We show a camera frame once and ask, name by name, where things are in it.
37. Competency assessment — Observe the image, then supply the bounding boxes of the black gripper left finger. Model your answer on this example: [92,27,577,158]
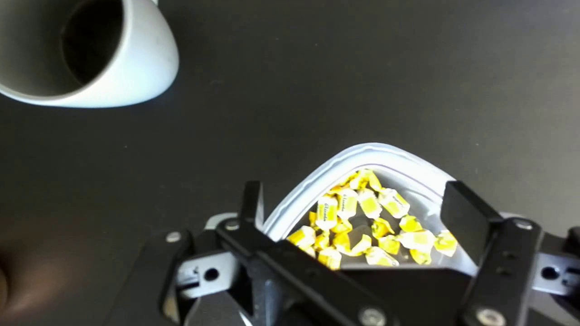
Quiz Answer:
[213,179,400,326]

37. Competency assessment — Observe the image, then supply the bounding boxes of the clear plastic container bowl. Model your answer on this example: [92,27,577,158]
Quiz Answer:
[258,141,479,275]

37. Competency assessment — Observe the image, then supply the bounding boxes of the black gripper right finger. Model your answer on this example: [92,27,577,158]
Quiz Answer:
[440,179,545,326]

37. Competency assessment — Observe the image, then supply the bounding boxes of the grey ceramic mug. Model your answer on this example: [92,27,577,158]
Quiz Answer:
[0,0,180,111]

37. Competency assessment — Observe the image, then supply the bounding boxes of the yellow candies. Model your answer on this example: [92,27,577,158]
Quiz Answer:
[286,169,460,272]

